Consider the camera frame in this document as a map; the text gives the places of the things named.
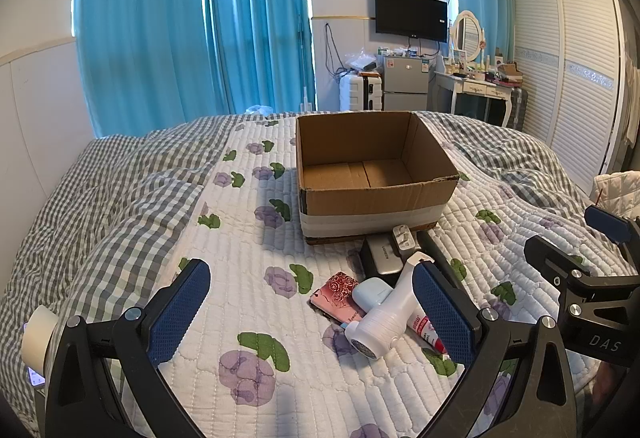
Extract red white tube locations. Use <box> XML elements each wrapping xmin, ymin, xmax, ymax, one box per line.
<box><xmin>407</xmin><ymin>311</ymin><xmax>446</xmax><ymax>354</ymax></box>

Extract white charger plug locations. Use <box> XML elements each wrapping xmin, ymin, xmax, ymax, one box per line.
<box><xmin>392</xmin><ymin>224</ymin><xmax>420</xmax><ymax>259</ymax></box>

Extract white handheld massager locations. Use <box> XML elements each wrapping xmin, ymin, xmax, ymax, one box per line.
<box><xmin>345</xmin><ymin>251</ymin><xmax>432</xmax><ymax>360</ymax></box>

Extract light blue earbuds case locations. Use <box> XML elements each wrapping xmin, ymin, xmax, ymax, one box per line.
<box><xmin>352</xmin><ymin>277</ymin><xmax>393</xmax><ymax>313</ymax></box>

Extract black remote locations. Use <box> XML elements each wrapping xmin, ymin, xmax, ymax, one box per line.
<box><xmin>416</xmin><ymin>230</ymin><xmax>463</xmax><ymax>291</ymax></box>

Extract white quilted cloth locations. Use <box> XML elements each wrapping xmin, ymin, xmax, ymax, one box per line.
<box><xmin>591</xmin><ymin>170</ymin><xmax>640</xmax><ymax>220</ymax></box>

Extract white tape roll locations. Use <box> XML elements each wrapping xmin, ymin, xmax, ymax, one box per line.
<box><xmin>21</xmin><ymin>306</ymin><xmax>58</xmax><ymax>376</ymax></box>

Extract grey checked bedsheet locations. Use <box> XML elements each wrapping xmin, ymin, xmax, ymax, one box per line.
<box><xmin>1</xmin><ymin>115</ymin><xmax>279</xmax><ymax>435</ymax></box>

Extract white floral quilt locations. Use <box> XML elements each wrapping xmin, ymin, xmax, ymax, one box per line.
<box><xmin>60</xmin><ymin>111</ymin><xmax>637</xmax><ymax>438</ymax></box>

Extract grey UGREEN power bank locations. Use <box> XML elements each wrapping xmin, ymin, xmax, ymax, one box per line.
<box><xmin>359</xmin><ymin>233</ymin><xmax>404</xmax><ymax>287</ymax></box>

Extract white louvred wardrobe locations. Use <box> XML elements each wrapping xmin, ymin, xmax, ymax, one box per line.
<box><xmin>514</xmin><ymin>0</ymin><xmax>625</xmax><ymax>193</ymax></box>

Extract white dressing table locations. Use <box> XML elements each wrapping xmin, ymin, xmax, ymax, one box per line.
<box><xmin>435</xmin><ymin>72</ymin><xmax>512</xmax><ymax>128</ymax></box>

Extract brown cardboard box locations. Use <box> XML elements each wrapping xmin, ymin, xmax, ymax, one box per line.
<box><xmin>296</xmin><ymin>112</ymin><xmax>460</xmax><ymax>243</ymax></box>

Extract pink patterned phone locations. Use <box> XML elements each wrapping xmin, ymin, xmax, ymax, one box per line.
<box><xmin>309</xmin><ymin>272</ymin><xmax>364</xmax><ymax>324</ymax></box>

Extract silver mini fridge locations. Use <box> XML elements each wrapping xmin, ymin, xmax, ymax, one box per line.
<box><xmin>382</xmin><ymin>56</ymin><xmax>431</xmax><ymax>111</ymax></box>

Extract oval vanity mirror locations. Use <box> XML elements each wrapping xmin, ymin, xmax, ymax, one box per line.
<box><xmin>449</xmin><ymin>10</ymin><xmax>486</xmax><ymax>62</ymax></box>

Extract white suitcase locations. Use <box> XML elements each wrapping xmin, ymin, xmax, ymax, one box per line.
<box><xmin>338</xmin><ymin>72</ymin><xmax>383</xmax><ymax>112</ymax></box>

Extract blue curtain left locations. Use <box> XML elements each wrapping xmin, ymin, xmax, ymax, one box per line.
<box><xmin>72</xmin><ymin>0</ymin><xmax>316</xmax><ymax>137</ymax></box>

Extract black wall television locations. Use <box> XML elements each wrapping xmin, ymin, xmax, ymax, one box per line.
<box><xmin>374</xmin><ymin>0</ymin><xmax>448</xmax><ymax>42</ymax></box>

